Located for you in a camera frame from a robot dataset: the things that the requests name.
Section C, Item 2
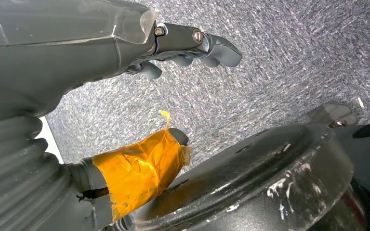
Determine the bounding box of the white panel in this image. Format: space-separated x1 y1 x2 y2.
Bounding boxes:
35 116 65 165

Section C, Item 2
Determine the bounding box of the translucent grey base bracket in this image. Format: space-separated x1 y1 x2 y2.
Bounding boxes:
306 103 358 128

